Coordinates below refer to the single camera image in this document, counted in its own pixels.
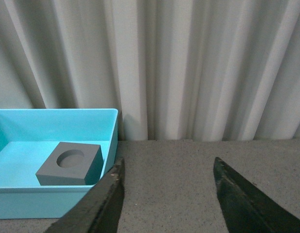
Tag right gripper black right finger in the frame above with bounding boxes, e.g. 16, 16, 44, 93
213, 157, 300, 233

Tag gray block with round hole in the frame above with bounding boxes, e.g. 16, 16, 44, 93
35, 142, 104, 185

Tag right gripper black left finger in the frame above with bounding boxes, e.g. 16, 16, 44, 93
46, 157, 125, 233

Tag white pleated curtain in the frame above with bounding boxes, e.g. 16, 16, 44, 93
0, 0, 300, 141

